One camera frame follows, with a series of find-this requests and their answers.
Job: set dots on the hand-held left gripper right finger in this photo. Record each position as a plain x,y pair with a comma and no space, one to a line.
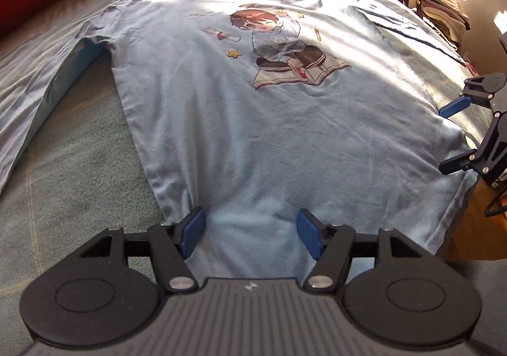
308,235

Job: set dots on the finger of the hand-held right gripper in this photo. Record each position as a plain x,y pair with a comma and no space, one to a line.
455,164
455,106

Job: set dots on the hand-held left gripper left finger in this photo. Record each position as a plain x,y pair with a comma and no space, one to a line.
193,233

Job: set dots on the light blue long-sleeve shirt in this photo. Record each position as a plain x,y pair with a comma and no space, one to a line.
277,122

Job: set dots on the stack of folded clothes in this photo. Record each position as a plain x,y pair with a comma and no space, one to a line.
443,15

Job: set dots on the red pig-print pouch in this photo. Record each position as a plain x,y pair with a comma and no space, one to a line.
472,67

